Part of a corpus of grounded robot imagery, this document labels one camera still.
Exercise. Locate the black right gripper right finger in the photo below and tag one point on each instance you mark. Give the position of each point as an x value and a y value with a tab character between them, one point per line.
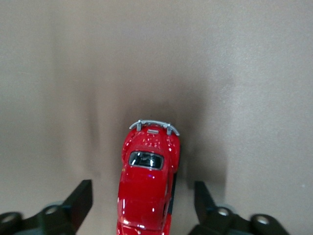
204	203

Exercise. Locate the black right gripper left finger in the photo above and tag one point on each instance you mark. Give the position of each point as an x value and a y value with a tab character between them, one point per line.
78	203

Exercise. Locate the red beetle toy car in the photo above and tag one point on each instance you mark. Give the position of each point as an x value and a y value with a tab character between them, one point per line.
144	186

